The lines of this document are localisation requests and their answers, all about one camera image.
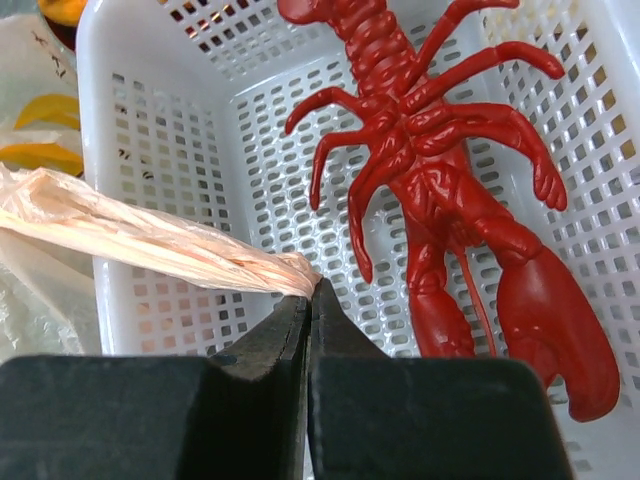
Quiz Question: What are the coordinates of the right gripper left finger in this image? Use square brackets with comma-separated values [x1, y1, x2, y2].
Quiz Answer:
[1, 297, 308, 479]

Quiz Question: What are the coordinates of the orange flat bread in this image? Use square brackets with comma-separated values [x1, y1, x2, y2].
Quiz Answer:
[37, 0, 87, 27]

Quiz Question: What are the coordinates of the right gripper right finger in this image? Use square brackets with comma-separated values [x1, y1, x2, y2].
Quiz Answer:
[309, 280, 572, 479]

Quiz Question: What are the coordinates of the red toy lobster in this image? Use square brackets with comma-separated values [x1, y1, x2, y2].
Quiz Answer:
[278, 1, 620, 422]

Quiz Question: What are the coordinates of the orange plastic grocery bag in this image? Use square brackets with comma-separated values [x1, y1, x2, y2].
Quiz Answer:
[1, 13, 320, 360]

